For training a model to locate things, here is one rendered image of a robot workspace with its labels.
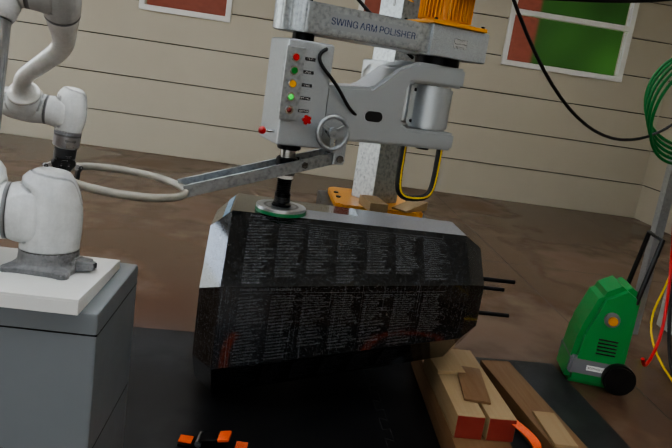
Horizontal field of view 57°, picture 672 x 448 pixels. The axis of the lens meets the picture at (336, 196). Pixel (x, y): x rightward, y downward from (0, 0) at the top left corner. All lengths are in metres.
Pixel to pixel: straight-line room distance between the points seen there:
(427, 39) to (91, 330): 1.78
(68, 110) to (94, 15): 6.72
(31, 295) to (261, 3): 7.25
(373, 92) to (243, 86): 6.06
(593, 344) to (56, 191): 2.83
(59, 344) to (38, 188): 0.40
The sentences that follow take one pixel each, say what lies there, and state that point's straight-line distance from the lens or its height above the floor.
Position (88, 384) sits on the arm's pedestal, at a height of 0.61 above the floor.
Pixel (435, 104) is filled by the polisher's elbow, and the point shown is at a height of 1.39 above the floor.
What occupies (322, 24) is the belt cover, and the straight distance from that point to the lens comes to 2.52.
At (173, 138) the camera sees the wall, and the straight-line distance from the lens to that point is 8.81.
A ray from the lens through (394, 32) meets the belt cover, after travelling 2.66.
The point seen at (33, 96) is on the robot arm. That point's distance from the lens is 2.33.
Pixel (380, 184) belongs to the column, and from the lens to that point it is 3.47.
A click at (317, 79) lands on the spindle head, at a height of 1.43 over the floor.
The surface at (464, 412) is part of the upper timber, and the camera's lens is 2.64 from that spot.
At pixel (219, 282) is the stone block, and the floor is 0.62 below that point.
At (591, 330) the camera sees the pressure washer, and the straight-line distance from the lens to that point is 3.66.
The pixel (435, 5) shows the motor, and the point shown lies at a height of 1.81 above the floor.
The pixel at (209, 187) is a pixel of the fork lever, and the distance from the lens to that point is 2.49.
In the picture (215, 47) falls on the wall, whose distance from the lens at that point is 8.66.
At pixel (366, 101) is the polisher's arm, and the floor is 1.36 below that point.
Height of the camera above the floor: 1.47
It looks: 11 degrees down
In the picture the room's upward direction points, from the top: 8 degrees clockwise
